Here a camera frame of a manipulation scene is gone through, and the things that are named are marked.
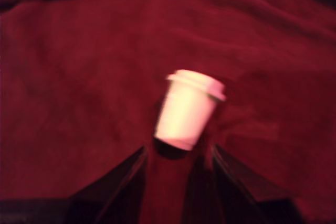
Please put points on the white cup-shaped coffee capsule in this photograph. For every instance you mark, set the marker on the white cup-shaped coffee capsule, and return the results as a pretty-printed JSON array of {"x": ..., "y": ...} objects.
[{"x": 183, "y": 113}]

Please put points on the dark red fleece cloth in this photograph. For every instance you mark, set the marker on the dark red fleece cloth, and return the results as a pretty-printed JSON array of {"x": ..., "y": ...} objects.
[{"x": 78, "y": 77}]

